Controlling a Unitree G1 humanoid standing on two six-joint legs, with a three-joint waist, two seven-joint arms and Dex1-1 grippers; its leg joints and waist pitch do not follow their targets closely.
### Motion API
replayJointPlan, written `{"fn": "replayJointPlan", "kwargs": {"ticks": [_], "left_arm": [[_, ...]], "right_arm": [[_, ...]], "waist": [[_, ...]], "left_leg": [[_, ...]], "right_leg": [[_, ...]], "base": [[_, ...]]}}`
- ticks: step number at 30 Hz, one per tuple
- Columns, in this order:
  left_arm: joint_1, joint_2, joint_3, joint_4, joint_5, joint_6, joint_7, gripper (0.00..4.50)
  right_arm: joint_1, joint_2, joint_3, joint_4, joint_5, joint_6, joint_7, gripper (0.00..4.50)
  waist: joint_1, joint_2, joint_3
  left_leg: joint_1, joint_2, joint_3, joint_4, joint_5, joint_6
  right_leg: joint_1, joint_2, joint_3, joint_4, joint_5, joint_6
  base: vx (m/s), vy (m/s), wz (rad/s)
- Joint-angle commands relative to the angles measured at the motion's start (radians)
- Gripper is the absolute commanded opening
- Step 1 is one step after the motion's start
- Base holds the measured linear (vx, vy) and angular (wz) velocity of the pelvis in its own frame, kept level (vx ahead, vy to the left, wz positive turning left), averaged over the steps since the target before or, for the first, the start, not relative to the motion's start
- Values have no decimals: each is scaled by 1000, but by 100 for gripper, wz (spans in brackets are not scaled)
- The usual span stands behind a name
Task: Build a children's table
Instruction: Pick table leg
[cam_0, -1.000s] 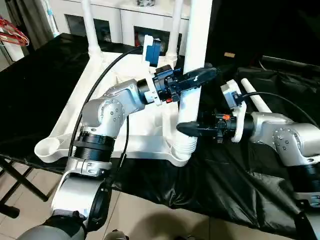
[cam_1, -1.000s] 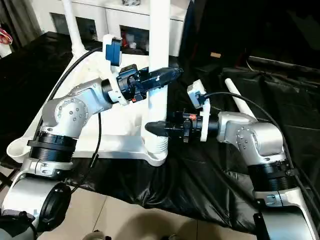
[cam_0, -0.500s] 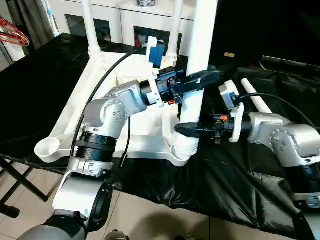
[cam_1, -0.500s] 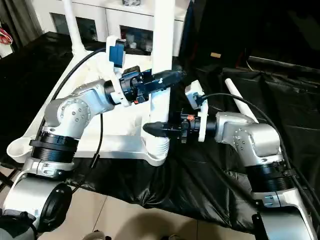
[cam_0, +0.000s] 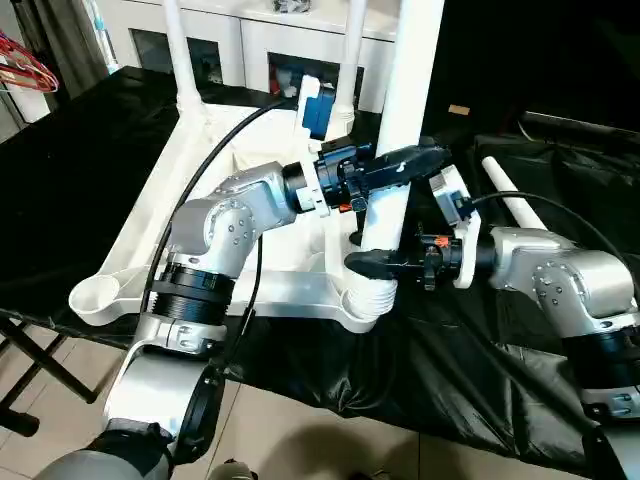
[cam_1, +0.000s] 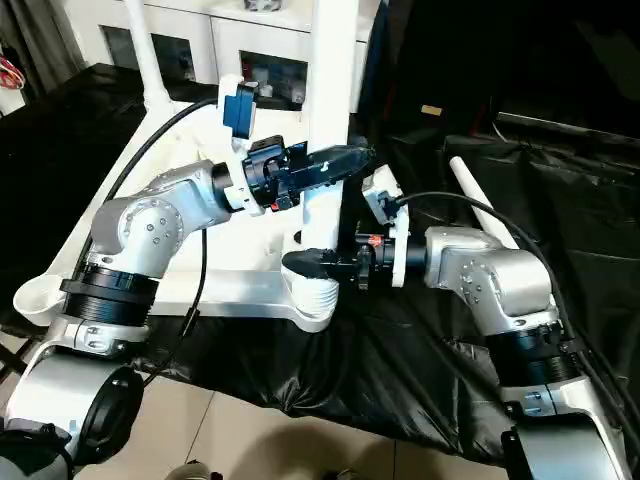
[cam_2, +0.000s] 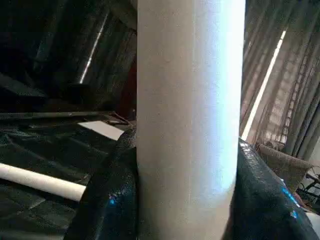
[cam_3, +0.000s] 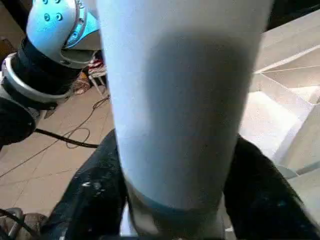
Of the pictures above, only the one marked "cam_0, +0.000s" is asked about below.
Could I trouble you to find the black left wrist camera cable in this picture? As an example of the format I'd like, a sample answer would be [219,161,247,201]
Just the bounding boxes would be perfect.
[138,97,302,322]

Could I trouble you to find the white plastic table top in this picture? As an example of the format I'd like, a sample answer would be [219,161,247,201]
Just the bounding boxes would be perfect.
[67,98,402,335]

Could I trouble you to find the white glass door cabinet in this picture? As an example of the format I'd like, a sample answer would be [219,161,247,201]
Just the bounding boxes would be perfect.
[106,0,402,115]

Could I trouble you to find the black metal frame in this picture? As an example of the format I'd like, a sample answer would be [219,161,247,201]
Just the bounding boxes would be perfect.
[519,109,640,140]

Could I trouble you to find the black work surface mat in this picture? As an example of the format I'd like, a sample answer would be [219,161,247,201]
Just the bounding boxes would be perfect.
[0,64,640,479]

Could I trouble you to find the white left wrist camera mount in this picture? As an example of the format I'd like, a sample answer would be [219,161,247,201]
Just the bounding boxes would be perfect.
[293,74,337,220]

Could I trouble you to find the white plastic table leg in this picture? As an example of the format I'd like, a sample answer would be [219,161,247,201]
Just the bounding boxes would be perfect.
[349,0,446,322]
[479,155,552,235]
[161,0,207,117]
[336,0,370,122]

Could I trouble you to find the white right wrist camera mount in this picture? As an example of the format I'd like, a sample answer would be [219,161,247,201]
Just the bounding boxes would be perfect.
[428,163,485,290]

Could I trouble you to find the red clothes hangers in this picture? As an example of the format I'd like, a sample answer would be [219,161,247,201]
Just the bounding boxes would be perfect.
[0,29,61,95]

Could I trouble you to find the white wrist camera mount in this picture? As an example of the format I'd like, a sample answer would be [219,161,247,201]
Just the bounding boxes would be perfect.
[293,74,337,220]
[428,163,485,290]

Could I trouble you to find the grey curtain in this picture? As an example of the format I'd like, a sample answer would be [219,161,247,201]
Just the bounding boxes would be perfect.
[29,0,112,97]

